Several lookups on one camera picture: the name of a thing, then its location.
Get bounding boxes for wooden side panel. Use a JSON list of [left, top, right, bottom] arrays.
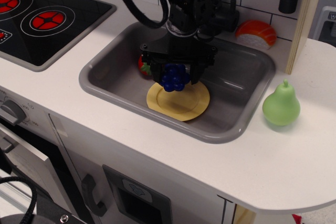
[[284, 0, 319, 74]]

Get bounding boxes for grey oven door handle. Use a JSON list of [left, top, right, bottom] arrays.
[[0, 137, 16, 153]]

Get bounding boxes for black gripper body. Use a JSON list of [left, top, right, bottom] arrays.
[[140, 33, 218, 67]]

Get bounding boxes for red toy strawberry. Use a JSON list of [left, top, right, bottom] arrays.
[[138, 56, 152, 76]]

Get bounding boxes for black cable lower left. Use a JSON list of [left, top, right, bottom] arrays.
[[0, 176, 37, 224]]

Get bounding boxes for grey toy sink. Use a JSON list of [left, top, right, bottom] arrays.
[[79, 23, 275, 144]]

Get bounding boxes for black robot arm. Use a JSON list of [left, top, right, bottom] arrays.
[[141, 0, 219, 84]]

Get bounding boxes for blue toy blueberries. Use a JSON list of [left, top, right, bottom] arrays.
[[159, 64, 190, 92]]

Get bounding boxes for black toy stovetop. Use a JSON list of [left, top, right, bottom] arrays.
[[1, 0, 117, 72]]

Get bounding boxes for yellow toy plate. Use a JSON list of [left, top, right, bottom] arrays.
[[146, 82, 210, 121]]

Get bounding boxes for grey dishwasher panel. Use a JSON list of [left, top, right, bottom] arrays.
[[102, 165, 173, 224]]

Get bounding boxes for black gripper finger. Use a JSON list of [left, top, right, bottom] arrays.
[[150, 61, 165, 83], [190, 64, 207, 84]]

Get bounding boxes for grey cabinet door handle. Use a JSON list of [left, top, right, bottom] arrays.
[[81, 174, 107, 217]]

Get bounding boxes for salmon sushi toy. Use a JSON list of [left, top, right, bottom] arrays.
[[235, 19, 277, 50]]

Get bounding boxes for grey oven knob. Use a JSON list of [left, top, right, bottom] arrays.
[[1, 100, 27, 126]]

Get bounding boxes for grey appliance background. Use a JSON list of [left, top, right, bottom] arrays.
[[312, 6, 335, 47]]

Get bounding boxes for green toy pear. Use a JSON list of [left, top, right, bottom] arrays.
[[262, 79, 301, 126]]

